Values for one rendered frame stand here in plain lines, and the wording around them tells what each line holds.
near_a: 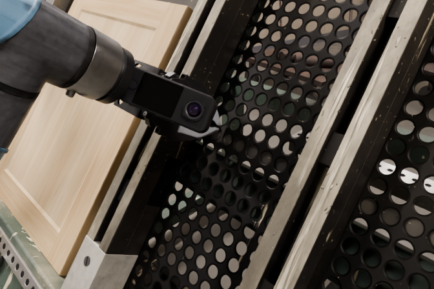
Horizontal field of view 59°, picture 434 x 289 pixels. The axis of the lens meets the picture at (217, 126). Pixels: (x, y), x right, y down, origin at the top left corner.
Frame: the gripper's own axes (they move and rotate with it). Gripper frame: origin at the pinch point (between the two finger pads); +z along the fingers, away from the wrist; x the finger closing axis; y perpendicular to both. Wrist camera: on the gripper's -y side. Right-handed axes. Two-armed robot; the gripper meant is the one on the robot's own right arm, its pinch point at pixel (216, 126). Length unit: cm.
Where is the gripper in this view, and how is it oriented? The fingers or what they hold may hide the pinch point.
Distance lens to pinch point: 58.8
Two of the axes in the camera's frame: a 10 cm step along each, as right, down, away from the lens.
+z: 5.9, 2.9, 7.6
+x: -4.3, 9.0, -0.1
